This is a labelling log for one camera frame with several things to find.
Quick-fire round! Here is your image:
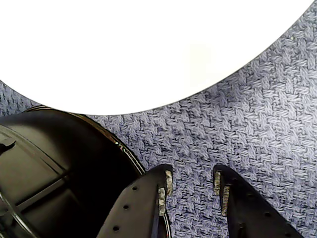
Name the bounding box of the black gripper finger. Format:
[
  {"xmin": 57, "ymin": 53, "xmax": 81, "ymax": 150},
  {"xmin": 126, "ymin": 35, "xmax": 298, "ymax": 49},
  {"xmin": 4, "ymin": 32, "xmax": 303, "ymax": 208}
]
[
  {"xmin": 96, "ymin": 164, "xmax": 173, "ymax": 238},
  {"xmin": 212, "ymin": 164, "xmax": 305, "ymax": 238}
]

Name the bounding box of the white round plate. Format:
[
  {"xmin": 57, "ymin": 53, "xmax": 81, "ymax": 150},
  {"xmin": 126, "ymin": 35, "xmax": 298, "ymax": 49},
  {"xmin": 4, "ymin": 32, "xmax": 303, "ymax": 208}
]
[{"xmin": 0, "ymin": 0, "xmax": 314, "ymax": 117}]

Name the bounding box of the black round bucket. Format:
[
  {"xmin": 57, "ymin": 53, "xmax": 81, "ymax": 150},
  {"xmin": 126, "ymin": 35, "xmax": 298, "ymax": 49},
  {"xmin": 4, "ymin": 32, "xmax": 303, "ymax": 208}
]
[{"xmin": 0, "ymin": 105, "xmax": 147, "ymax": 238}]

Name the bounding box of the blue woven table cloth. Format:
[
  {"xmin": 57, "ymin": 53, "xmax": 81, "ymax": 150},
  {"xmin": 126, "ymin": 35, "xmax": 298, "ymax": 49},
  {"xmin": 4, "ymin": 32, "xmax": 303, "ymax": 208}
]
[{"xmin": 0, "ymin": 0, "xmax": 317, "ymax": 238}]

